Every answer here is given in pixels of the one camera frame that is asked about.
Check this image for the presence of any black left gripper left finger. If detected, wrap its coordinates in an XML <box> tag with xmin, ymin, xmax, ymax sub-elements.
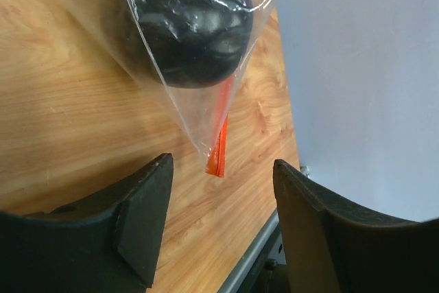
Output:
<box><xmin>1</xmin><ymin>153</ymin><xmax>174</xmax><ymax>292</ymax></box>

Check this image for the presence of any clear zip top bag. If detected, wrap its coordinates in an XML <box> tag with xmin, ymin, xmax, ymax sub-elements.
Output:
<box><xmin>120</xmin><ymin>0</ymin><xmax>275</xmax><ymax>177</ymax></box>

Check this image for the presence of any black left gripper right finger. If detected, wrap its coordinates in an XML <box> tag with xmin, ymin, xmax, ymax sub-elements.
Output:
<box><xmin>273</xmin><ymin>159</ymin><xmax>438</xmax><ymax>292</ymax></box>

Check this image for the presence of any dark purple fake eggplant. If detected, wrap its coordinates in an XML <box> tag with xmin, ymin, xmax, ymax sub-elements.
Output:
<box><xmin>134</xmin><ymin>0</ymin><xmax>253</xmax><ymax>89</ymax></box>

